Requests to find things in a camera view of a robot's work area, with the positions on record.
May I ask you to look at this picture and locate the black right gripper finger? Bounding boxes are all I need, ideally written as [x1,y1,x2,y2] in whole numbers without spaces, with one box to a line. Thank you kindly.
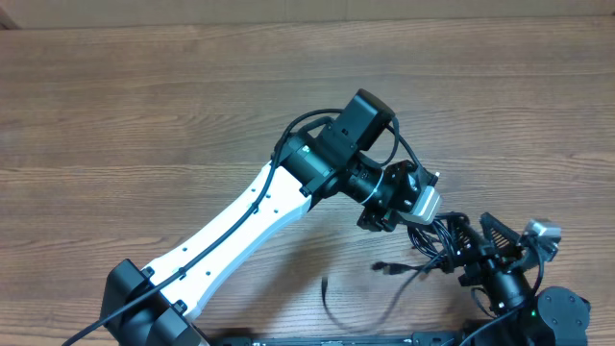
[449,213,490,260]
[480,212,523,258]

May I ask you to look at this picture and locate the black cable bundle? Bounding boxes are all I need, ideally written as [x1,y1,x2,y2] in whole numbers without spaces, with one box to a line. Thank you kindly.
[320,210,470,333]

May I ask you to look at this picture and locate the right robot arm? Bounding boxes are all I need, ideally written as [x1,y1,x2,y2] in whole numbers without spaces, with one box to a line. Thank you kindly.
[438,212,591,346]

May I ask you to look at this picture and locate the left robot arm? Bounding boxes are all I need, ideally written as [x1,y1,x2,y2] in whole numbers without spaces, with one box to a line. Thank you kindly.
[100,90,441,345]

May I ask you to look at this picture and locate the black right camera cable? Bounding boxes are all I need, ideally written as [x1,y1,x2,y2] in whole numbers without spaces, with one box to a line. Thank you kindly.
[455,235,549,346]

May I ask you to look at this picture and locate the black camera cable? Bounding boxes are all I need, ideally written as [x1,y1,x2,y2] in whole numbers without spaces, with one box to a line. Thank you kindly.
[60,108,433,346]
[455,235,549,346]

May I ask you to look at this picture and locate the black left camera cable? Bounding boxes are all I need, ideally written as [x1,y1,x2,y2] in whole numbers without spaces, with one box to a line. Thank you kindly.
[60,108,433,346]

